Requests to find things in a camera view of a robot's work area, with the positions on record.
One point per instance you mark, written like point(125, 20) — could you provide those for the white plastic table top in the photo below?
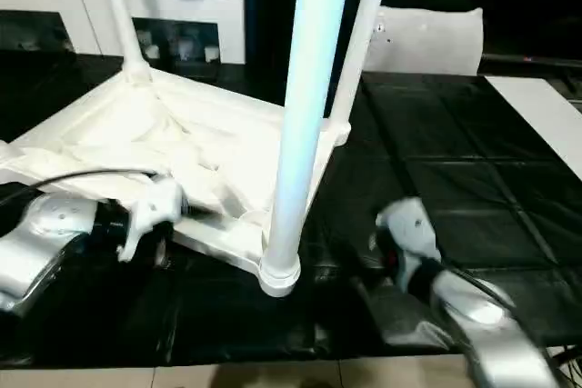
point(164, 134)

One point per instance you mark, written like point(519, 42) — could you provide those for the white plastic table leg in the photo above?
point(309, 88)
point(123, 11)
point(359, 34)

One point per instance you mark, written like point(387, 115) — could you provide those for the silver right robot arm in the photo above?
point(482, 315)

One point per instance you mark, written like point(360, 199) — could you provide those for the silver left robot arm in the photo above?
point(45, 238)

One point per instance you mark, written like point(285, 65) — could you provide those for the black work mat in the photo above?
point(455, 188)

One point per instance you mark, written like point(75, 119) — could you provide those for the flat white board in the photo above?
point(541, 120)

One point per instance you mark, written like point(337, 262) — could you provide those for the white plastic bag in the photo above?
point(427, 38)

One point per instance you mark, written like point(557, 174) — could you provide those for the white cabinet with glass doors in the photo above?
point(118, 2)

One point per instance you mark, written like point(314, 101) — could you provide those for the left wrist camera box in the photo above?
point(155, 211)

